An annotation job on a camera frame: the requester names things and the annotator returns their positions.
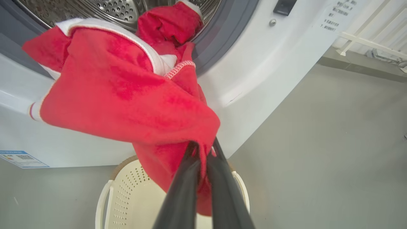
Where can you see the blue energy label sticker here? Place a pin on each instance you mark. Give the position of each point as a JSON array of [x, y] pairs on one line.
[[22, 159]]

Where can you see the cream perforated laundry basket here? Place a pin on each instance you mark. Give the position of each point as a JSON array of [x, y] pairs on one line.
[[133, 203]]

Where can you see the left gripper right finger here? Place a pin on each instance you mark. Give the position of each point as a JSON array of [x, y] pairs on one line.
[[227, 197]]

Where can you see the steel washing machine drum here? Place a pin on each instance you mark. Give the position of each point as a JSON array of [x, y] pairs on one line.
[[117, 9]]

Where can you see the black door latch socket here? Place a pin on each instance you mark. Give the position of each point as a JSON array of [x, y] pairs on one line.
[[284, 6]]

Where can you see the red garment white trim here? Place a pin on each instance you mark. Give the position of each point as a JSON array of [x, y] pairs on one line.
[[120, 95]]

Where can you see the white washing machine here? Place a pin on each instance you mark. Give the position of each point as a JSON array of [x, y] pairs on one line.
[[260, 79]]

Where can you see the small silver screw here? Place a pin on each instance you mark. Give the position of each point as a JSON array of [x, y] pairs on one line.
[[272, 22]]

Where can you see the white metal railing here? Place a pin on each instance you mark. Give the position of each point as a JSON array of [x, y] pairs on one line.
[[365, 43]]

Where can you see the text instruction sticker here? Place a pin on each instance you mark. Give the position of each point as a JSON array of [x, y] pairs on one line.
[[338, 16]]

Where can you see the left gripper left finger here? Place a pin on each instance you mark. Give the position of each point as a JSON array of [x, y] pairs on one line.
[[182, 194]]

